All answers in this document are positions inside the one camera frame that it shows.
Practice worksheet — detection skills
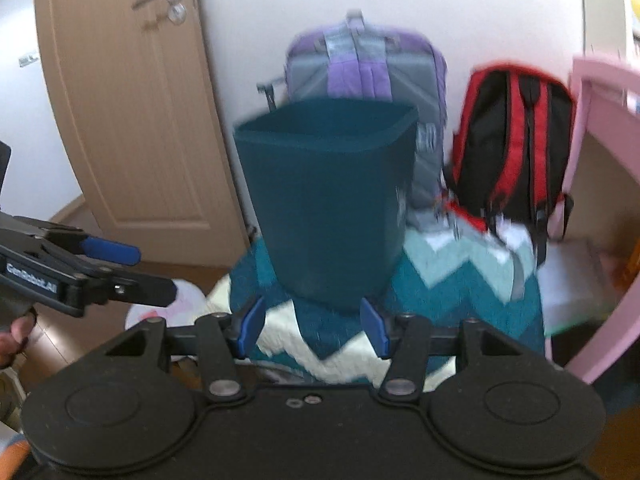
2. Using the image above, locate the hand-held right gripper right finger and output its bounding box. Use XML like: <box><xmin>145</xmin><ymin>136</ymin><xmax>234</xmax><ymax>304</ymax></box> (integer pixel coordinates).
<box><xmin>360</xmin><ymin>299</ymin><xmax>530</xmax><ymax>402</ymax></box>

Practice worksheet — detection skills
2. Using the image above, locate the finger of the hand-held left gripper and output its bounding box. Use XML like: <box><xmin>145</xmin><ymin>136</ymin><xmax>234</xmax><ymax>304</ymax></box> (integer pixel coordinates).
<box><xmin>107</xmin><ymin>270</ymin><xmax>179</xmax><ymax>309</ymax></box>
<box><xmin>70</xmin><ymin>230</ymin><xmax>142</xmax><ymax>266</ymax></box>

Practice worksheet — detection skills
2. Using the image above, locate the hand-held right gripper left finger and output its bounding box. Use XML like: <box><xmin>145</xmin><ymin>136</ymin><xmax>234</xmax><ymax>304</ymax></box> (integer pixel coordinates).
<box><xmin>102</xmin><ymin>297</ymin><xmax>267</xmax><ymax>403</ymax></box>

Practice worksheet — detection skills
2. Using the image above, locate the dark teal plastic bin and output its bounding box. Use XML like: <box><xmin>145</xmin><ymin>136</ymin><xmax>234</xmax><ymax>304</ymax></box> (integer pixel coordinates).
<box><xmin>234</xmin><ymin>99</ymin><xmax>420</xmax><ymax>311</ymax></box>

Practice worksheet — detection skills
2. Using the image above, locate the person's left hand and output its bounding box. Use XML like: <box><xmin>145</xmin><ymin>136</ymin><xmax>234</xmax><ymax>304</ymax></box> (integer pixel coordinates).
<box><xmin>0</xmin><ymin>310</ymin><xmax>40</xmax><ymax>370</ymax></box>

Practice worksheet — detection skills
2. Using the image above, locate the round stool with pig print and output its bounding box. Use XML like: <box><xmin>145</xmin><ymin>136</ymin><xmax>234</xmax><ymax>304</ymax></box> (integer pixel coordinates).
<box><xmin>124</xmin><ymin>280</ymin><xmax>206</xmax><ymax>333</ymax></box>

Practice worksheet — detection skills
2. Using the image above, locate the teal cream zigzag quilted blanket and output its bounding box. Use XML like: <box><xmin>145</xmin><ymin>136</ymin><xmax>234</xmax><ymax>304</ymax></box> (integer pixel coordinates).
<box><xmin>202</xmin><ymin>220</ymin><xmax>546</xmax><ymax>387</ymax></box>

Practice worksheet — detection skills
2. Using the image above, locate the beige wooden door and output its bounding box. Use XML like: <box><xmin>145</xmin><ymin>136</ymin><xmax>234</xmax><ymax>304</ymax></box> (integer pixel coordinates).
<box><xmin>32</xmin><ymin>0</ymin><xmax>251</xmax><ymax>268</ymax></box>

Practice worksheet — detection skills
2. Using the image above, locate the orange white cloth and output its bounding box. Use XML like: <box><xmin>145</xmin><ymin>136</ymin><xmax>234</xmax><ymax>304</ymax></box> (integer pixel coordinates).
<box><xmin>0</xmin><ymin>437</ymin><xmax>32</xmax><ymax>478</ymax></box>

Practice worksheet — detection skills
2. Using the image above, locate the clear plastic storage box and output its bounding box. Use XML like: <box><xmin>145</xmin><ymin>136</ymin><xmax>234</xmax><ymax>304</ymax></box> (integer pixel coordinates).
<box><xmin>537</xmin><ymin>237</ymin><xmax>621</xmax><ymax>338</ymax></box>

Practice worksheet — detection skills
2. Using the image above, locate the red black backpack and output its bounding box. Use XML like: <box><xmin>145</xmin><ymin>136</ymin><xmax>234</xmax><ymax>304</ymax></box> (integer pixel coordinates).
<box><xmin>442</xmin><ymin>62</ymin><xmax>576</xmax><ymax>267</ymax></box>

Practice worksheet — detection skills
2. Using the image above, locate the purple grey backpack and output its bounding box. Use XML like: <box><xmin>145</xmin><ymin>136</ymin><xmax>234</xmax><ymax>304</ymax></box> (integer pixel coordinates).
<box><xmin>284</xmin><ymin>10</ymin><xmax>449</xmax><ymax>232</ymax></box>

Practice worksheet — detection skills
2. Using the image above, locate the pink desk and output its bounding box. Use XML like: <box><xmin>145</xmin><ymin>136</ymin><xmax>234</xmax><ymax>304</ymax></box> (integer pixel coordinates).
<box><xmin>547</xmin><ymin>55</ymin><xmax>640</xmax><ymax>386</ymax></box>

